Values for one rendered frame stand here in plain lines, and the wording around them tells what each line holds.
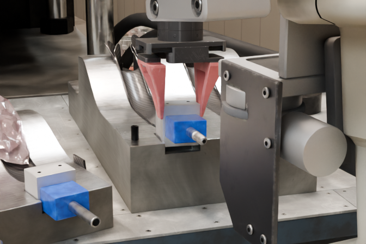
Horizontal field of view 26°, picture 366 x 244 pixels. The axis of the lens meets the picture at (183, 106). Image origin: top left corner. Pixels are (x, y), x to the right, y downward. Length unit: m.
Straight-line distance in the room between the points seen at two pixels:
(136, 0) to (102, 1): 4.63
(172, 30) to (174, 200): 0.22
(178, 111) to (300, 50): 0.35
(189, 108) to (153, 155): 0.08
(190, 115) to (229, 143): 0.26
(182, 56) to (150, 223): 0.21
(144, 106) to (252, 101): 0.52
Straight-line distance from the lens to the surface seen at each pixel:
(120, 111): 1.17
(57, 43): 2.24
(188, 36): 0.97
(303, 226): 1.03
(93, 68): 1.26
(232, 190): 0.75
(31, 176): 0.93
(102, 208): 0.97
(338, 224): 1.05
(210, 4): 0.51
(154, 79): 0.97
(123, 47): 4.93
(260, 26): 4.60
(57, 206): 0.90
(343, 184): 1.14
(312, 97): 1.46
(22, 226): 0.92
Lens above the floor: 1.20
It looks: 15 degrees down
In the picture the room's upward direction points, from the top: straight up
